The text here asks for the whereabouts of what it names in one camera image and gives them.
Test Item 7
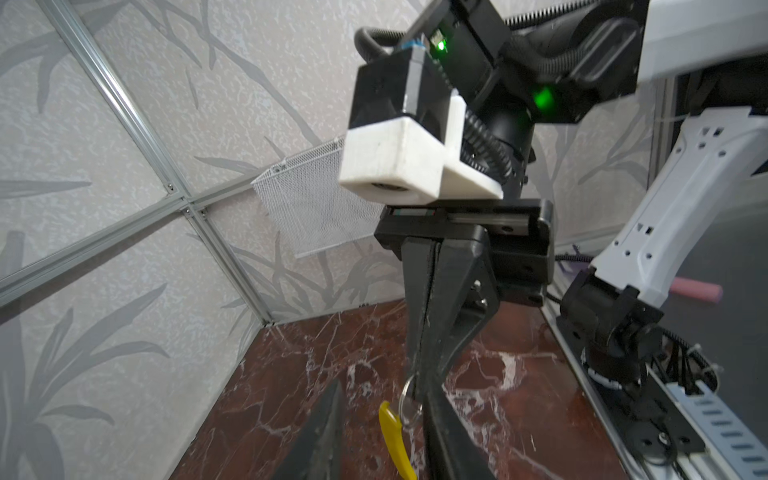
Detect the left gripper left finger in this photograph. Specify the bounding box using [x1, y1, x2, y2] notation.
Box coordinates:
[272, 379, 346, 479]

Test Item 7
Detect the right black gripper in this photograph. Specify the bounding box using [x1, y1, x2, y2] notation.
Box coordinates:
[374, 199, 555, 396]

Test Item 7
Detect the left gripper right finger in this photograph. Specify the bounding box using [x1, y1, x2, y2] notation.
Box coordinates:
[423, 384, 495, 480]

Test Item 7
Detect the keyring with yellow tag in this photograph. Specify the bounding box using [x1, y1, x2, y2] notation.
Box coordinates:
[378, 375, 423, 480]

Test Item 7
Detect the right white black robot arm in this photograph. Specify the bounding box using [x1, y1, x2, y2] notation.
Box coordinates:
[338, 1, 767, 397]

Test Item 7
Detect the pink cylinder on bench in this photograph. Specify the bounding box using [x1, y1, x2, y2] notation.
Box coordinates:
[669, 277, 724, 304]

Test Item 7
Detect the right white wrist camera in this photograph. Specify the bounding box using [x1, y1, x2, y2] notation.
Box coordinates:
[338, 45, 503, 205]

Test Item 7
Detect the white wire mesh basket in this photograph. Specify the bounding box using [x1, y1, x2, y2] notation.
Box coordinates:
[251, 136, 383, 258]

